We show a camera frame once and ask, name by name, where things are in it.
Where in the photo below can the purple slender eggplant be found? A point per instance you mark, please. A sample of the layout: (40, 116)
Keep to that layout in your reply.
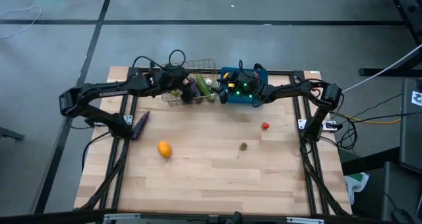
(140, 125)

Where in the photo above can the black floor cabinet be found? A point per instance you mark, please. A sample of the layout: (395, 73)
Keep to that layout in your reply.
(402, 191)

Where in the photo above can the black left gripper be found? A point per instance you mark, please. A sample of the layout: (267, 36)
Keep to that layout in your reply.
(171, 79)

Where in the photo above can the orange yellow mango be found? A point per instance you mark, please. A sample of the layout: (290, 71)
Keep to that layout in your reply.
(165, 149)

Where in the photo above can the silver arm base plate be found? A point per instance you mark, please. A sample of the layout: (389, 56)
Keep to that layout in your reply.
(329, 126)
(128, 119)

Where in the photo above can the black equipment case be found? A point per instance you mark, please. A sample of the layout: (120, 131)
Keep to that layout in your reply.
(410, 135)

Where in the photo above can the black rig beam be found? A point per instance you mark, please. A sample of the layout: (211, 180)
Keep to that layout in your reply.
(49, 217)

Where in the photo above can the dark long eggplant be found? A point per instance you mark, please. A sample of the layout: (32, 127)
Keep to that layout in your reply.
(196, 89)

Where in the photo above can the green cucumber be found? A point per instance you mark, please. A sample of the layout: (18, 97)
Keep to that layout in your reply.
(203, 85)

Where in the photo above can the small red tomato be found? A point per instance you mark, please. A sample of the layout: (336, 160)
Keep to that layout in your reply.
(265, 126)
(243, 146)

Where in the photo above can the blue tray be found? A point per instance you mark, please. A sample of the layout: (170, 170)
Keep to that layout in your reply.
(242, 101)

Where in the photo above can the black aluminium table frame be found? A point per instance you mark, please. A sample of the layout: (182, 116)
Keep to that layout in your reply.
(283, 72)

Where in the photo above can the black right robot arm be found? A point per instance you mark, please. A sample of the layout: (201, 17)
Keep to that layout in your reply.
(296, 89)

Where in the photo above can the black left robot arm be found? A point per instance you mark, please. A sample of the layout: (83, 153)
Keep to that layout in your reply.
(99, 93)

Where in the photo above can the white printed label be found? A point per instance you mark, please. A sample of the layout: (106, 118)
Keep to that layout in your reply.
(417, 98)

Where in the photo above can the white garlic bulb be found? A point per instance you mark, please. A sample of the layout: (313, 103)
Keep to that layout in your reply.
(208, 81)

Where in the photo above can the green white bag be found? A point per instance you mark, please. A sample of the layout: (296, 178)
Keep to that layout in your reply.
(357, 182)

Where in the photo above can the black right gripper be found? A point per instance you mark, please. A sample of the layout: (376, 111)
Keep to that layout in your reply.
(245, 90)

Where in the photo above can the grey floor foot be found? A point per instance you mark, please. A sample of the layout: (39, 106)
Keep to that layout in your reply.
(11, 134)

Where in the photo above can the black table leg frame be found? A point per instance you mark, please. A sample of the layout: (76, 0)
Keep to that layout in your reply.
(379, 72)

